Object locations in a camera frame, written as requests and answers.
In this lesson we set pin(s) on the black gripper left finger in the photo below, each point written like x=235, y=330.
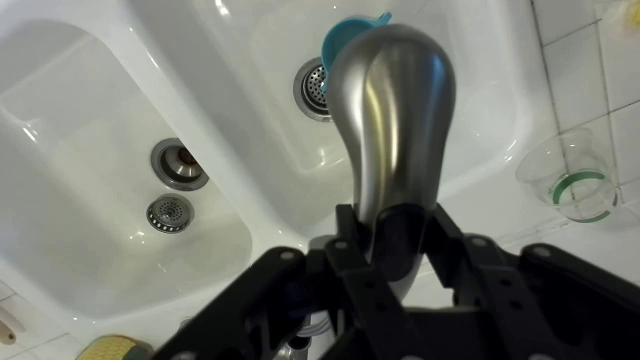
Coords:
x=287, y=301

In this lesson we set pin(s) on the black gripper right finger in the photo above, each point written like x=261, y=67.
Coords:
x=532, y=301

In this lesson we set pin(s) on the brushed steel faucet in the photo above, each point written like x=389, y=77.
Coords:
x=393, y=121

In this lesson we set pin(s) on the metal sink strainer basket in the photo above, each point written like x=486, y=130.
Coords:
x=170, y=212

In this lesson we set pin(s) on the open steel sink drain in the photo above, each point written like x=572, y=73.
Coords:
x=179, y=165

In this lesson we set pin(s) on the corn shaped yellow holder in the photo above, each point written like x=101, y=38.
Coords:
x=117, y=349

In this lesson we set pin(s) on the perforated steel sink drain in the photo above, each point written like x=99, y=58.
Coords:
x=311, y=90

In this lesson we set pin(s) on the white double basin sink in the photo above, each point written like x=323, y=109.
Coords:
x=101, y=132

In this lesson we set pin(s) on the teal plastic object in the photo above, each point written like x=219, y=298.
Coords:
x=343, y=36

